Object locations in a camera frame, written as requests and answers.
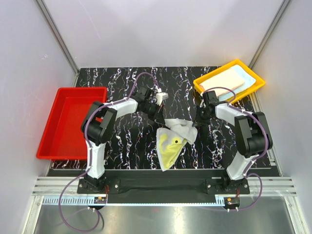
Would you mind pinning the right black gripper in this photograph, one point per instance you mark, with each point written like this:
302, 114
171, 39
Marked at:
198, 122

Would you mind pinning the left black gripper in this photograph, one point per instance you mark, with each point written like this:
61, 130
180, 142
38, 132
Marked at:
158, 114

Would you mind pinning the olive yellow towel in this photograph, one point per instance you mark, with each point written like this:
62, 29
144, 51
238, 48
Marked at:
171, 139

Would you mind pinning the pink towel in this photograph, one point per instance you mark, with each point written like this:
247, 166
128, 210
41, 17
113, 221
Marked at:
224, 79

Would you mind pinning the light blue towel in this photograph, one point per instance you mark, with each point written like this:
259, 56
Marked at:
249, 81

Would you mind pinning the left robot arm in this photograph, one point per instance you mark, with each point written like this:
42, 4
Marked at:
98, 127

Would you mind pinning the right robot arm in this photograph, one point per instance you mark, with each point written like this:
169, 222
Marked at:
252, 136

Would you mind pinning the yellow plastic tray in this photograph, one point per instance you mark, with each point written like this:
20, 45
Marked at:
258, 84

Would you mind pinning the red plastic bin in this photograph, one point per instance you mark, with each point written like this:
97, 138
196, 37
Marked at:
62, 138

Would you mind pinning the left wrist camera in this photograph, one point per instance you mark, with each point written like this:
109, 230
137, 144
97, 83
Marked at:
160, 98

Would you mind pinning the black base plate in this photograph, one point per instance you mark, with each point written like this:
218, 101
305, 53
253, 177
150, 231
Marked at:
172, 187

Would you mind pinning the white slotted cable duct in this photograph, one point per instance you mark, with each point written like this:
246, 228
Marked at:
76, 200

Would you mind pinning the left aluminium frame post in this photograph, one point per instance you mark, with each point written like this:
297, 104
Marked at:
58, 38

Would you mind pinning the aluminium frame post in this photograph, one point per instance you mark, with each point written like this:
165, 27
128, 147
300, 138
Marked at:
269, 32
58, 38

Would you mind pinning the right aluminium frame post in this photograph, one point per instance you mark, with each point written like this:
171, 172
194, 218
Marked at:
269, 32

